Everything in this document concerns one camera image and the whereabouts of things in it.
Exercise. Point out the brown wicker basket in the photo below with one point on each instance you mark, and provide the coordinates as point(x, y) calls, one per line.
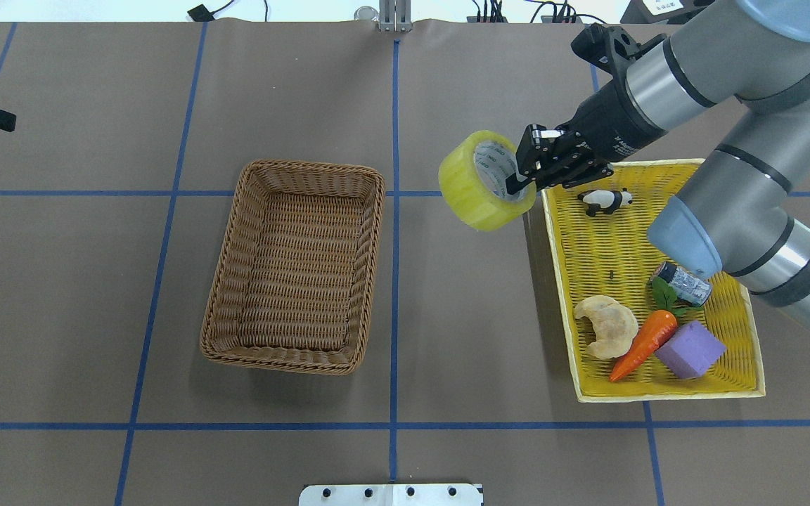
point(293, 286)

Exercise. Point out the toy croissant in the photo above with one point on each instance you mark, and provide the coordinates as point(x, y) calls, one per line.
point(614, 326)

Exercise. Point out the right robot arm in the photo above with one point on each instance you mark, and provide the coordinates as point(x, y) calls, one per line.
point(728, 216)

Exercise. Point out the aluminium frame post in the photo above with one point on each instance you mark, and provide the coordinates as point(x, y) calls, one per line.
point(394, 16)

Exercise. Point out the toy carrot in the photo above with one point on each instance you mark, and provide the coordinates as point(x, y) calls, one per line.
point(656, 330)

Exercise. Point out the toy panda figurine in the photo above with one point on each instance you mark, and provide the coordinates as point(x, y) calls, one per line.
point(599, 201)

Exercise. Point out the yellow woven basket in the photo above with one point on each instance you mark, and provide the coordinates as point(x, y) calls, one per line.
point(611, 255)

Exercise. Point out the white mount base plate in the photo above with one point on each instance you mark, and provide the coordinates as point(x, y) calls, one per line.
point(393, 494)

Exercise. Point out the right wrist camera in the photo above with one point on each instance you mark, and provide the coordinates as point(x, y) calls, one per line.
point(611, 48)

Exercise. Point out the yellow tape roll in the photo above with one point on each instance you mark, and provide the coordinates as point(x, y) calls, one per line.
point(473, 181)

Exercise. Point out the purple foam block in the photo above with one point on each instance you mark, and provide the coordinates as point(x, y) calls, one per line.
point(691, 351)

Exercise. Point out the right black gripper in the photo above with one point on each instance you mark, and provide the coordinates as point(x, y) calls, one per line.
point(605, 123)

